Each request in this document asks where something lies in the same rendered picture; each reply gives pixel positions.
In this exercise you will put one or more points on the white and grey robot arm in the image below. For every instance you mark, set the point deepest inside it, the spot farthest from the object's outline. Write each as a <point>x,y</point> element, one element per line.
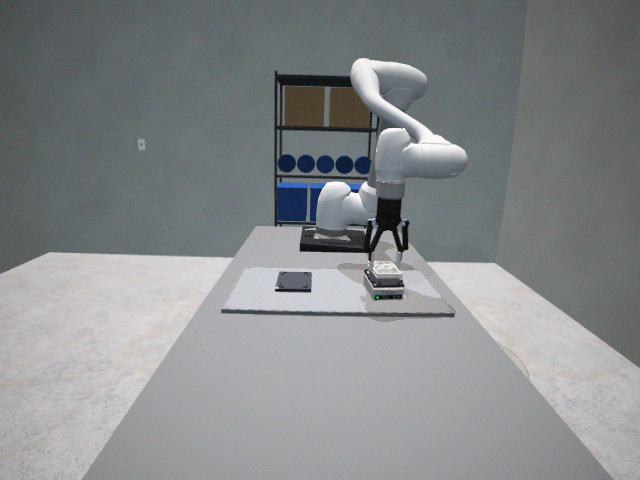
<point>396,158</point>

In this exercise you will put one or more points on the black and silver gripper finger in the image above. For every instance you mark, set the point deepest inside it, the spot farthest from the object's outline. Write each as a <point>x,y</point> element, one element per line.
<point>405,224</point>
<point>379,232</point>

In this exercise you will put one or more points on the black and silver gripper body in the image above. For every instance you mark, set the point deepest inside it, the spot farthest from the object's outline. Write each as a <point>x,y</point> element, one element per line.
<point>386,208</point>

